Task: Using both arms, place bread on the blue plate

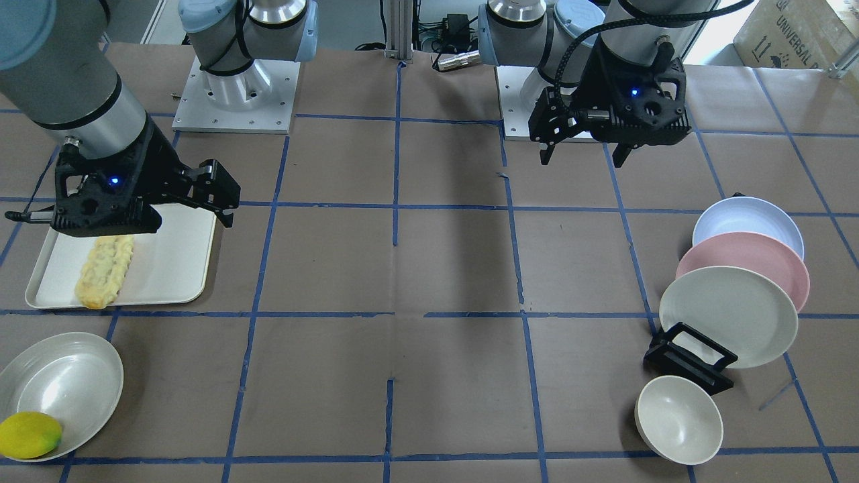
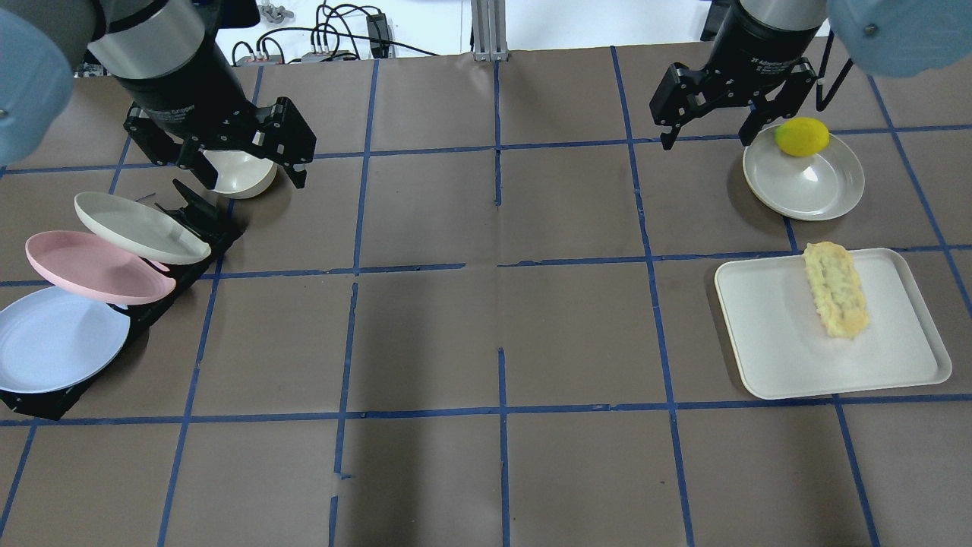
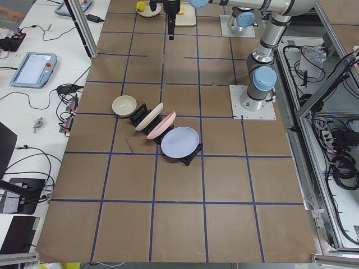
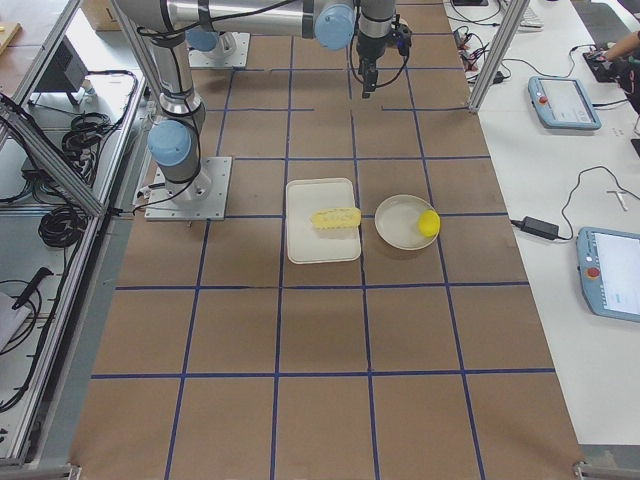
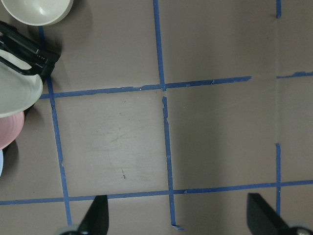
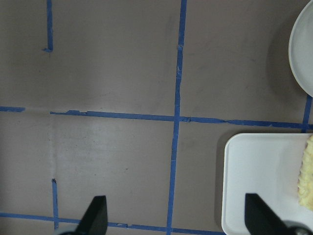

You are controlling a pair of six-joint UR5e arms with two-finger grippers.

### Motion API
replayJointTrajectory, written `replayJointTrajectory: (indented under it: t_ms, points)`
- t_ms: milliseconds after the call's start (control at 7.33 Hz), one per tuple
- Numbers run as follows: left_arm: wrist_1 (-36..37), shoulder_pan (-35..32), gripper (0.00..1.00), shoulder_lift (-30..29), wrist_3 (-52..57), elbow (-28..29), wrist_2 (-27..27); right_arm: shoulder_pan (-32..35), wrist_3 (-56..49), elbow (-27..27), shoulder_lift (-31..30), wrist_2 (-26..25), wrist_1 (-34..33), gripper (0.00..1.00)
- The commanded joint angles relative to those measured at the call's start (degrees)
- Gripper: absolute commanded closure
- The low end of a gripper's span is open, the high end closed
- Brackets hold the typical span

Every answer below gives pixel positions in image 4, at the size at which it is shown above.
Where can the yellow scalloped bread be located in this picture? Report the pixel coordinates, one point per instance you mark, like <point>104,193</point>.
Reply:
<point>336,218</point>

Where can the cream rectangular tray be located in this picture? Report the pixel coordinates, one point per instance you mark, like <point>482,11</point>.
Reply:
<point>308,245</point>

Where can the upper blue teach pendant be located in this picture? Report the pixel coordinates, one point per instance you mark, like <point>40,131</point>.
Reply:
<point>562,103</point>

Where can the lower blue teach pendant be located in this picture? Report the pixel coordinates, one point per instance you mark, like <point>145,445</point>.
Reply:
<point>608,267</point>

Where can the aluminium frame rail left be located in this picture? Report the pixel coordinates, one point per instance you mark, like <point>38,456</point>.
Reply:
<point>47,156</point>

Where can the cream round plate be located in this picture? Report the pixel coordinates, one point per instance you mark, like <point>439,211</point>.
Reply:
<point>396,221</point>

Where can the yellow lemon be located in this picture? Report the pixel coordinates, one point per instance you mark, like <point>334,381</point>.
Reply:
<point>429,223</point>

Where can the aluminium frame post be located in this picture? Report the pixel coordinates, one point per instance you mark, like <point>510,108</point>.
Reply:
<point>498,48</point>

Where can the black power adapter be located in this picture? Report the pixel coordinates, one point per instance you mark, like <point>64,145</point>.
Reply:
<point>539,228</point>

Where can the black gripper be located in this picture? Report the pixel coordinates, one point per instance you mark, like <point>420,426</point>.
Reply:
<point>370,46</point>

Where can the blue teach pendant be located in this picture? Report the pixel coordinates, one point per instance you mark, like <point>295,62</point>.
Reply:
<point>562,103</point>
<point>608,267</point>

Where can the cardboard box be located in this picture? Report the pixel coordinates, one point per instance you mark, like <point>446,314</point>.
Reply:
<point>101,15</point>

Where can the person hand at desk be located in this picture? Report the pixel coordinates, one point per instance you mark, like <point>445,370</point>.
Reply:
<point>623,47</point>

